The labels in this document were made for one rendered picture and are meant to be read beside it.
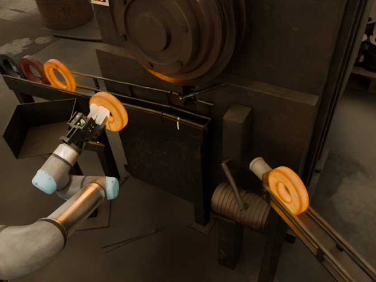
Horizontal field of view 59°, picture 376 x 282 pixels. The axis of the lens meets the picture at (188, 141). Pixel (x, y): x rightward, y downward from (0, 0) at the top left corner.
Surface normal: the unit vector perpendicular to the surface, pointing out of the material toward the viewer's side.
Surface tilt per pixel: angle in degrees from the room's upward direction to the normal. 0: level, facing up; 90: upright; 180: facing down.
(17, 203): 0
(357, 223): 0
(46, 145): 5
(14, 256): 47
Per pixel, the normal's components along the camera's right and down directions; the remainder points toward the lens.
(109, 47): -0.07, -0.72
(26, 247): 0.57, -0.33
